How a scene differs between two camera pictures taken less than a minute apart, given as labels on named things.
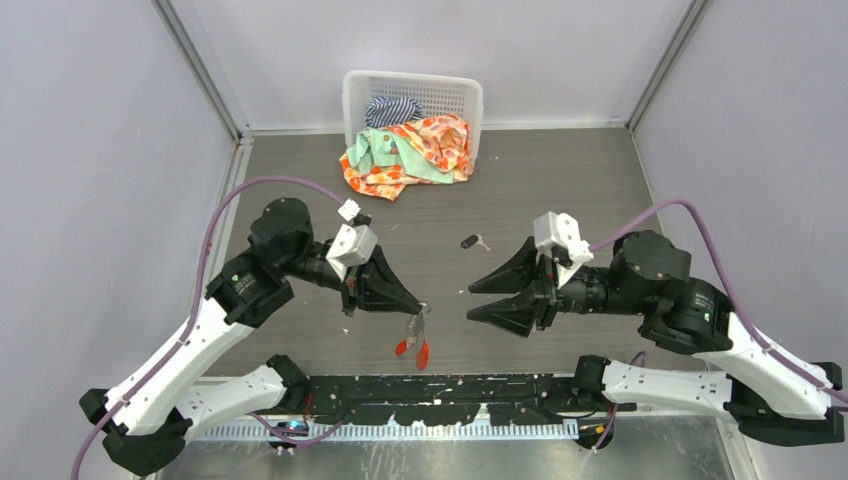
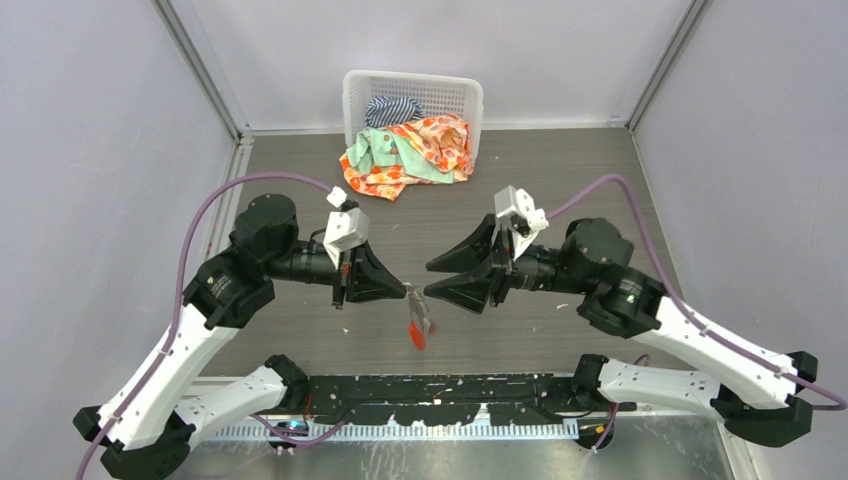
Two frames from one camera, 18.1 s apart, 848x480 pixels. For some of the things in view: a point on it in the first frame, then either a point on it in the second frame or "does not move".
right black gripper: (512, 275) to (470, 288)
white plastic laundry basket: (437, 94) does not move
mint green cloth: (381, 147) does not move
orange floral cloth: (444, 140) does not move
